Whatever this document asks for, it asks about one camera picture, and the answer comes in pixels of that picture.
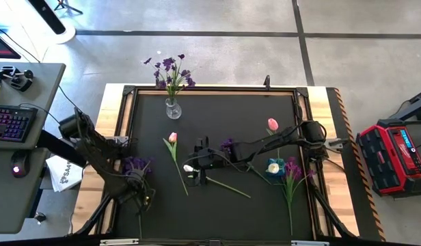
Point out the black computer mouse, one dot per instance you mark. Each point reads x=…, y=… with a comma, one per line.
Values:
x=19, y=165

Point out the black caster wheel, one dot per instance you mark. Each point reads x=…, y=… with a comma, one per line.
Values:
x=40, y=217

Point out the black aluminium table frame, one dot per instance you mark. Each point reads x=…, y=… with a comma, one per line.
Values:
x=231, y=89

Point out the white bracket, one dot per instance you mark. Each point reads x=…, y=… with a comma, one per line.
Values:
x=309, y=243
x=118, y=242

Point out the grey metal bracket plate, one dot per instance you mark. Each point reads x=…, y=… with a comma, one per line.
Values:
x=337, y=143

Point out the white artificial tulip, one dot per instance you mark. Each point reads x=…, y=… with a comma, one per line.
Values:
x=273, y=168
x=188, y=168

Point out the white floor stand base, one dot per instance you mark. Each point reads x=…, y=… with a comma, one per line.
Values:
x=53, y=20

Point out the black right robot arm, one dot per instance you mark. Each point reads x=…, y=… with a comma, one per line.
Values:
x=265, y=143

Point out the red and black toolbox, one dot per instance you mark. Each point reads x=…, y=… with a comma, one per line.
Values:
x=391, y=157

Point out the black backlit keyboard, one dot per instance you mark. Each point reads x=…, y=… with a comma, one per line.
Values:
x=10, y=123

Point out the black frame clamp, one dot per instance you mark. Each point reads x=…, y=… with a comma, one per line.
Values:
x=267, y=83

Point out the clear glass vase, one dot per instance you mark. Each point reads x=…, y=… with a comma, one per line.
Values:
x=173, y=111

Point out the dark blue stand leg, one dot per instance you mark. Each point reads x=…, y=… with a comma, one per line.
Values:
x=415, y=106

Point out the pink artificial tulip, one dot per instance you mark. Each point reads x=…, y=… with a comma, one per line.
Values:
x=272, y=124
x=173, y=137

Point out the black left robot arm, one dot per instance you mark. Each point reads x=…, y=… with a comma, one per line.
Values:
x=94, y=150

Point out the white paper sheet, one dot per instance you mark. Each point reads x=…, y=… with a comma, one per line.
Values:
x=65, y=176

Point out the black tripod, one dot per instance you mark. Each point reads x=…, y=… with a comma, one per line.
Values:
x=65, y=5

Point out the black desk clamp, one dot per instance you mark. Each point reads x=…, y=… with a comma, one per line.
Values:
x=17, y=80

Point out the black computer monitor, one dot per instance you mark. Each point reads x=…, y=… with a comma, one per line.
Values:
x=0, y=48

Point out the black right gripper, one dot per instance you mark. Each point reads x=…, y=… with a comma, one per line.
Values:
x=210, y=158

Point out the hazard striped black strip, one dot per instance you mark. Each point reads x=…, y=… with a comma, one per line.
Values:
x=364, y=205

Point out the blue glass vase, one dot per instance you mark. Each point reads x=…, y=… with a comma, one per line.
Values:
x=270, y=161

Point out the black diagonal strut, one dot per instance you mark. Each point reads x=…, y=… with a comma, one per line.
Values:
x=330, y=215
x=96, y=215

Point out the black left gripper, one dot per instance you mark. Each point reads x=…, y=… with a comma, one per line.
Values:
x=137, y=186

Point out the grey desk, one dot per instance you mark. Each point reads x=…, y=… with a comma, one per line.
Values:
x=12, y=194

